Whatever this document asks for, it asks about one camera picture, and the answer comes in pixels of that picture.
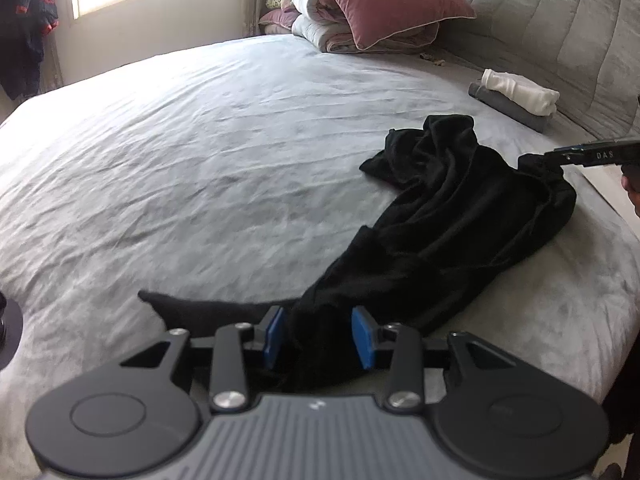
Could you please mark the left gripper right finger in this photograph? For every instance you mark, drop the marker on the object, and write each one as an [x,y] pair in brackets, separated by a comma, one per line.
[377,344]

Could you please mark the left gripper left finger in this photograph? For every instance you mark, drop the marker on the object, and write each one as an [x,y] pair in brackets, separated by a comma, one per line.
[254,344]

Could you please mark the black garment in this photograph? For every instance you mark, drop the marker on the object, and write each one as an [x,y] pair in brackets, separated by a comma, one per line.
[461,216]

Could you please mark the folded white garment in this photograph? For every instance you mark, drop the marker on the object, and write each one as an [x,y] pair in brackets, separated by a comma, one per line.
[536,99]

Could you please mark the folded grey garment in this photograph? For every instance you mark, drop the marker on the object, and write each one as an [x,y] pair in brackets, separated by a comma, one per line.
[503,105]

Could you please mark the grey quilted headboard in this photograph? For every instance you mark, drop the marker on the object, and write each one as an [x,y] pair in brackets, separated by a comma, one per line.
[588,50]

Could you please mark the grey bed sheet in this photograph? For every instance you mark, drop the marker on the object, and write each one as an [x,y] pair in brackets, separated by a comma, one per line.
[227,172]

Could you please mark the black round object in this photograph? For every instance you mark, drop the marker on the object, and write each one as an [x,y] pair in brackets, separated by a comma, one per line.
[11,329]

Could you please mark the folded white pink quilt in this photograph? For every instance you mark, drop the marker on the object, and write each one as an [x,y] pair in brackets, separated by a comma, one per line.
[323,24]

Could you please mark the dark hanging jacket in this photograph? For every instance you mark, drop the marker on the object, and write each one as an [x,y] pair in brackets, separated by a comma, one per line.
[24,25]

